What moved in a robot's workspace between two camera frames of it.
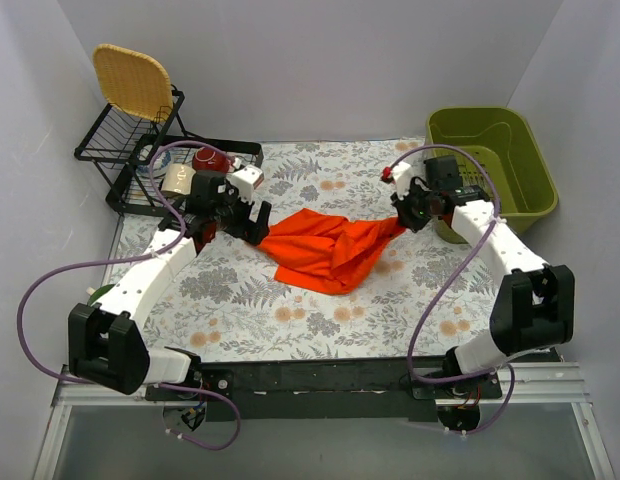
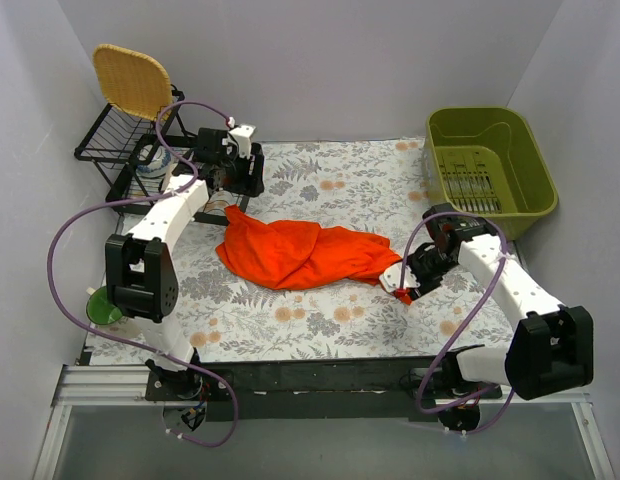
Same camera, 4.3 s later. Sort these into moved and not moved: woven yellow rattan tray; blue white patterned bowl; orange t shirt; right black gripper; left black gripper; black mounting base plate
Moved: left black gripper; orange t shirt; right black gripper
Not moved: blue white patterned bowl; woven yellow rattan tray; black mounting base plate
